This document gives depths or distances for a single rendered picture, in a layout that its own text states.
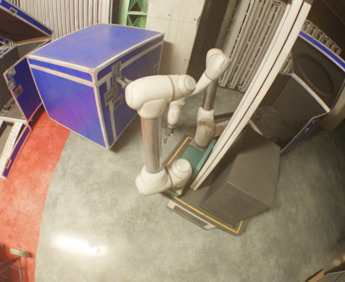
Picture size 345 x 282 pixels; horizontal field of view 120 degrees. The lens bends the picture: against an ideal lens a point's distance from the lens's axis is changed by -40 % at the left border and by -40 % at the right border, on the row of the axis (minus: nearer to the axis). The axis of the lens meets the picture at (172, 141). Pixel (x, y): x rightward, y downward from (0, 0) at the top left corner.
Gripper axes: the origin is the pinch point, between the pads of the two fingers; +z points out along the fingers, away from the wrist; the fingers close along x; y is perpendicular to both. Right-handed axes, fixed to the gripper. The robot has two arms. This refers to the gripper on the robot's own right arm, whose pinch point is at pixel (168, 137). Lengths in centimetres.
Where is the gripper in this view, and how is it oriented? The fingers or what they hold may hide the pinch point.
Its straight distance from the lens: 159.6
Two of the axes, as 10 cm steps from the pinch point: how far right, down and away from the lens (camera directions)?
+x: 5.1, -6.2, 5.9
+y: 8.4, 5.0, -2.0
